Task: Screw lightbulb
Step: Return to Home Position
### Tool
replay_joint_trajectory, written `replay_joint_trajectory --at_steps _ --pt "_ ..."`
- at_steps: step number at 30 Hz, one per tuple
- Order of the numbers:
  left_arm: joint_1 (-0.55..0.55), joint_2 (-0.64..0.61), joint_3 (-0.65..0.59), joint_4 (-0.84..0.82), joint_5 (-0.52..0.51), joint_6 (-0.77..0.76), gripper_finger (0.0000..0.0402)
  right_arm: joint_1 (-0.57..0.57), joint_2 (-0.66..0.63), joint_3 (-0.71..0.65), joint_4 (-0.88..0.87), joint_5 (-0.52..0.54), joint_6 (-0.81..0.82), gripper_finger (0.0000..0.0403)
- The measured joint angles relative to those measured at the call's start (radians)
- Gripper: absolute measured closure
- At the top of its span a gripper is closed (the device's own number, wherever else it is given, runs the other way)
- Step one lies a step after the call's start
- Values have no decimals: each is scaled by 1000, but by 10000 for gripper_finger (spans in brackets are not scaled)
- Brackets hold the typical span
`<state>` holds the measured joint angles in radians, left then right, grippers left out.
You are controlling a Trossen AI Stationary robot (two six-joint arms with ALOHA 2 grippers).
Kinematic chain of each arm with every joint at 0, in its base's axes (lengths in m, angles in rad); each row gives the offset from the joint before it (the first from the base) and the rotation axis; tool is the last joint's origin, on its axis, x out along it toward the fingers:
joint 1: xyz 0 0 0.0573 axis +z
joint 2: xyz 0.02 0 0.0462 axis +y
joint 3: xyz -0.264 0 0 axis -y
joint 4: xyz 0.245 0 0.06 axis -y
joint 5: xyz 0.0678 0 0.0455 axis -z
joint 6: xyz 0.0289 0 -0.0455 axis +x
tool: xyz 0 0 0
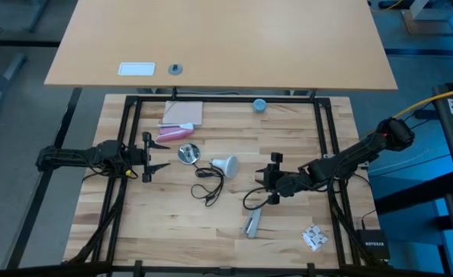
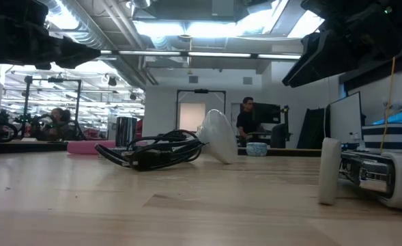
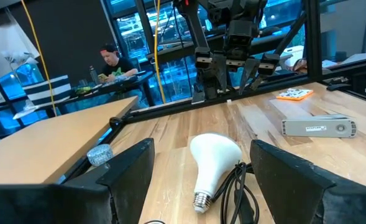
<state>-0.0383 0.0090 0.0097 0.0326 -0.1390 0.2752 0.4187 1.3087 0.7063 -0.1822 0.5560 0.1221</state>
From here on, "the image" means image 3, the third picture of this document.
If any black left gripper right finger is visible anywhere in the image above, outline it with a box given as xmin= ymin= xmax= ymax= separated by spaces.
xmin=250 ymin=139 xmax=366 ymax=224

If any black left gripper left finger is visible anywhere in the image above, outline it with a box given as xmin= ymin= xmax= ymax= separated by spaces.
xmin=0 ymin=138 xmax=156 ymax=224

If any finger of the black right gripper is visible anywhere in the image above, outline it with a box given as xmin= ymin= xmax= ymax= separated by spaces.
xmin=237 ymin=57 xmax=261 ymax=96
xmin=213 ymin=52 xmax=229 ymax=95

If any black lamp power cable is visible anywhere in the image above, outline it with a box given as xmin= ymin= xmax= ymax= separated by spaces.
xmin=144 ymin=161 xmax=261 ymax=224

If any white floodlight bulb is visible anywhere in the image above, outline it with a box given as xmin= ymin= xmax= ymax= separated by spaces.
xmin=190 ymin=133 xmax=243 ymax=214

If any large tan wooden desk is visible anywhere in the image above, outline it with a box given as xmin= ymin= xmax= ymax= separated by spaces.
xmin=0 ymin=95 xmax=139 ymax=185

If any grey metal stapler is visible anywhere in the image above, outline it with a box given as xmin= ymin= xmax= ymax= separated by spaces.
xmin=281 ymin=114 xmax=357 ymax=139

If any black background table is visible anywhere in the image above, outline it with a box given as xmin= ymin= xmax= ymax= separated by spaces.
xmin=0 ymin=70 xmax=156 ymax=116

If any person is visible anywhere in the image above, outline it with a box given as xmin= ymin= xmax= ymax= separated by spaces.
xmin=99 ymin=43 xmax=140 ymax=94

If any black and white striped bag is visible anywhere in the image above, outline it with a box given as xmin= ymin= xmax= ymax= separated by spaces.
xmin=21 ymin=74 xmax=73 ymax=108

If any dark water bottle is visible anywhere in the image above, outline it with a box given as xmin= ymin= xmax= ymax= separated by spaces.
xmin=88 ymin=65 xmax=100 ymax=85

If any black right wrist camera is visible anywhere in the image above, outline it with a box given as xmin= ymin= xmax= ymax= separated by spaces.
xmin=227 ymin=19 xmax=254 ymax=48

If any yellow cable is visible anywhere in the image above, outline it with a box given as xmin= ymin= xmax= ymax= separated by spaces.
xmin=153 ymin=0 xmax=167 ymax=105
xmin=21 ymin=0 xmax=58 ymax=118

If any black clamp handle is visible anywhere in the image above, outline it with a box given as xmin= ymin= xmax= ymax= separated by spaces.
xmin=326 ymin=82 xmax=352 ymax=92

